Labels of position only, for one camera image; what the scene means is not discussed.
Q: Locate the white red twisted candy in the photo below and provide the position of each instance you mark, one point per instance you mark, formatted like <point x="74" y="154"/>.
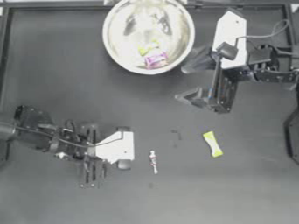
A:
<point x="152" y="160"/>

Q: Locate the pink candy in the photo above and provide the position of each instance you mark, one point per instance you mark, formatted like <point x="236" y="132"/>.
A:
<point x="156" y="60"/>

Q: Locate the steel bowl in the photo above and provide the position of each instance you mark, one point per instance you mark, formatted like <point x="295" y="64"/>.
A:
<point x="128" y="29"/>

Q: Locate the gripper white camera mount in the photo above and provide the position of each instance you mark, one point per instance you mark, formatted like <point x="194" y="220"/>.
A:
<point x="114" y="147"/>
<point x="230" y="32"/>

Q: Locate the green candy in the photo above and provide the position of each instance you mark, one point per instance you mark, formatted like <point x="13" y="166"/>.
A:
<point x="144" y="51"/>
<point x="212" y="143"/>

